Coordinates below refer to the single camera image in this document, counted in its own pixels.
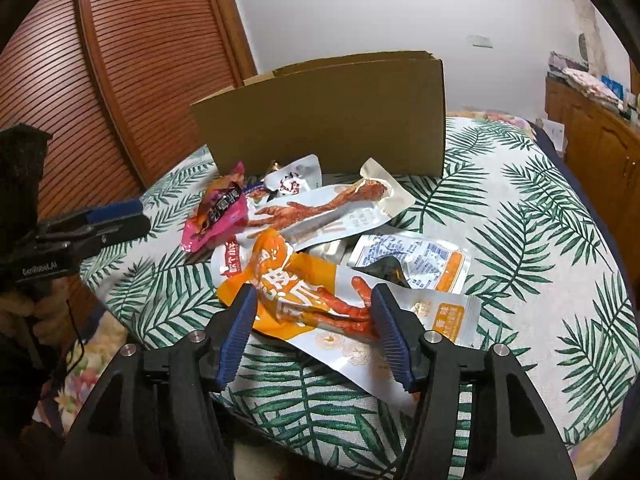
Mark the orange and white snack packet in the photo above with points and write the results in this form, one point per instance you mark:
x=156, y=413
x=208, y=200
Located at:
x=300, y=280

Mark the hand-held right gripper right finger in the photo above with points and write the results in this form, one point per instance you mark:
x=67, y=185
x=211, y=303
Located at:
x=390, y=340

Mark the long clear chicken feet packet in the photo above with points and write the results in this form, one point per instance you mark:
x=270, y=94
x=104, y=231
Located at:
x=340, y=210

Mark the dark blue mattress edge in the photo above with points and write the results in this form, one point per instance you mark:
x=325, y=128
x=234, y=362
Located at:
x=575, y=185

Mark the small white snack packet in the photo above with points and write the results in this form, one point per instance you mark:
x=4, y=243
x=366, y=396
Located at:
x=295, y=180

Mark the red and white snack packet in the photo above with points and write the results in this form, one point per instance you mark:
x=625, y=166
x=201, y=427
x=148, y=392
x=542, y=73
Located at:
x=227, y=265

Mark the silver snack packet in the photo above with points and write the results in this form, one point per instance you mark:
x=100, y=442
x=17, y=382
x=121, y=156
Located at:
x=327, y=252

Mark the green leaf print blanket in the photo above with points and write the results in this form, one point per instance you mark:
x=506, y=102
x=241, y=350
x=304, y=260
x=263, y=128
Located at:
x=500, y=210

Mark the pink snack packet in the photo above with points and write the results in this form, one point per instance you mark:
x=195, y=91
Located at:
x=215, y=215

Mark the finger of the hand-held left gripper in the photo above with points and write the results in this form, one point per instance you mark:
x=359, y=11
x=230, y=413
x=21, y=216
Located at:
x=120, y=232
x=112, y=210

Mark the person's left hand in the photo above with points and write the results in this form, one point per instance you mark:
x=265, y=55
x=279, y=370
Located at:
x=20, y=305

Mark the wooden cabinet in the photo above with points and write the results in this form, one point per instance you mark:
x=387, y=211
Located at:
x=600, y=150

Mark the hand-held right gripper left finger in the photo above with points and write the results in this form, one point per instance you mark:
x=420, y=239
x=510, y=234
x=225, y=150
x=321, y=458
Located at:
x=240, y=330

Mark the cardboard box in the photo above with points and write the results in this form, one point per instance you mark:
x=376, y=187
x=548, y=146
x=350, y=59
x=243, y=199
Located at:
x=325, y=120

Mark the white packet with orange edge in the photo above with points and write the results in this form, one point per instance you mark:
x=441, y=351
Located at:
x=410, y=255

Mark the pile of household clutter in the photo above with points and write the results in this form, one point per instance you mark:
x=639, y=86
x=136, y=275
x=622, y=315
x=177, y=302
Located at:
x=590, y=80

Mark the brown louvered wardrobe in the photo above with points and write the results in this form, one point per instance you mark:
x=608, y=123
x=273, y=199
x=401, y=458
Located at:
x=125, y=85

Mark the white wall socket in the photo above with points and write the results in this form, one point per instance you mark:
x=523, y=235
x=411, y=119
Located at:
x=479, y=41

